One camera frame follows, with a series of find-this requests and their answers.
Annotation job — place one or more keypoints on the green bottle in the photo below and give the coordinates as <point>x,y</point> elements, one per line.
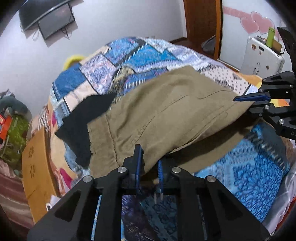
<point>270,37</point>

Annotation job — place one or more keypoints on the grey plush toy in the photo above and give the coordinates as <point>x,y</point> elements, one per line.
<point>13,104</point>

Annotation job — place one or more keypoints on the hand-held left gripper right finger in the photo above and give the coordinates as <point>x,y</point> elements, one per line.
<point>160,176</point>

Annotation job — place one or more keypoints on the green patterned cloth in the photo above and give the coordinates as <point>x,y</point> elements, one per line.
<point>16,136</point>

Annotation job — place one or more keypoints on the black cloth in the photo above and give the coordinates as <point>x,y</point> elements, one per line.
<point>78,125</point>

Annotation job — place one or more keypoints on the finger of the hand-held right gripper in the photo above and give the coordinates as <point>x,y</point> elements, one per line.
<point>252,97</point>
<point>277,118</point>

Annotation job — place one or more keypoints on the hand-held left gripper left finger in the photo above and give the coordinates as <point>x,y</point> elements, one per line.
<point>138,162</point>

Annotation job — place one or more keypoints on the pink heart wall decoration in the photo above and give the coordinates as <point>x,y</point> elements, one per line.
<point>254,22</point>

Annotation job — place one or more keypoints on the white bed sheet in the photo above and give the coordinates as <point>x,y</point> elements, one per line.
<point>282,197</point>

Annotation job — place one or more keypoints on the blue patchwork blanket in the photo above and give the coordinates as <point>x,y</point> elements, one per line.
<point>129,60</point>

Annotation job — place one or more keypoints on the red box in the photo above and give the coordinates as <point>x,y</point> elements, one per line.
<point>4,126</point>

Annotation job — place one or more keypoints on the white suitcase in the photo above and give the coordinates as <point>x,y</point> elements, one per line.
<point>261,58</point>

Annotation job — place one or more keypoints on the yellow plush item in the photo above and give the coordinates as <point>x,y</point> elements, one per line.
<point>71,59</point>

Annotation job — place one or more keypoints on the khaki pants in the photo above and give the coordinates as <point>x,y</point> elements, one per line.
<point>166,111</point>

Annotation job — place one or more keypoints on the wall-mounted television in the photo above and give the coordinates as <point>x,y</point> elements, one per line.
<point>46,16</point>

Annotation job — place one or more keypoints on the grey bag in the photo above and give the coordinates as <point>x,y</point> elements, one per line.
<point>209,44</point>

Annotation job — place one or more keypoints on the orange wooden bed footboard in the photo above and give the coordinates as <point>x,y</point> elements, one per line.
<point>38,166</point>

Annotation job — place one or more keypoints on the brown wooden door frame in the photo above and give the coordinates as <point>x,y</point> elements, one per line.
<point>201,20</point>

